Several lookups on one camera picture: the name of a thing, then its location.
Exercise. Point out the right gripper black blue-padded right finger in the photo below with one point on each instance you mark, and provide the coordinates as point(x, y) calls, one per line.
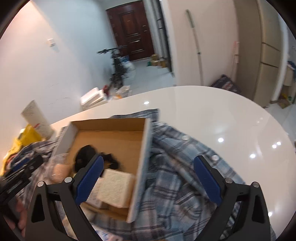
point(245, 204)

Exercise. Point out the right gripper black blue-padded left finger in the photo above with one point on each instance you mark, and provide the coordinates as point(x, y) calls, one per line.
point(44, 221)

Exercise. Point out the clear plastic bagged item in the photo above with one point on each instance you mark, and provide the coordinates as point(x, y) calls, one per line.
point(58, 168)

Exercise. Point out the white green-text box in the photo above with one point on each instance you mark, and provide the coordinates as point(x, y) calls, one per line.
point(113, 188)

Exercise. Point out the black hair scrunchie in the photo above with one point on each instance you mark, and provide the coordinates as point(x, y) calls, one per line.
point(86, 153)

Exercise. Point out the person's left hand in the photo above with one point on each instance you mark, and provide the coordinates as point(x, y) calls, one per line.
point(19, 207)

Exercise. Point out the yellow plastic bag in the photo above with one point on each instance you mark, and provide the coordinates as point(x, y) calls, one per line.
point(27, 136)

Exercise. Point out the white cylindrical tube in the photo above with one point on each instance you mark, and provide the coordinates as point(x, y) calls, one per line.
point(34, 116)

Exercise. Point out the blue plaid shirt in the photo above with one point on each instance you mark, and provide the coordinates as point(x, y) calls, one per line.
point(174, 204)

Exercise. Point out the open cardboard tray box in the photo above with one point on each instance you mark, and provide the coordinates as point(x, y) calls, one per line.
point(124, 144)

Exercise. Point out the black bicycle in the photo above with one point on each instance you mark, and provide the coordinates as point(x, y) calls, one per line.
point(119, 69)

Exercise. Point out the white plastic bag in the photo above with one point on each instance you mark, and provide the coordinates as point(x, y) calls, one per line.
point(129, 66)

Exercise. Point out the cardboard boxes by door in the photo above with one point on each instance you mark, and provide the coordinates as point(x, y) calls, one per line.
point(157, 61)

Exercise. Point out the beige refrigerator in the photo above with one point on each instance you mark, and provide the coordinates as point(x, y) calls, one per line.
point(260, 49)

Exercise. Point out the dark red entrance door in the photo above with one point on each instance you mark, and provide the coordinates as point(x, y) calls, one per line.
point(131, 30)

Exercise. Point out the white wall switch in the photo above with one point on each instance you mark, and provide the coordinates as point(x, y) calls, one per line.
point(51, 42)

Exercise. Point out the long-handled mop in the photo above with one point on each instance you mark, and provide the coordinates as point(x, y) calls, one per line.
point(198, 50)

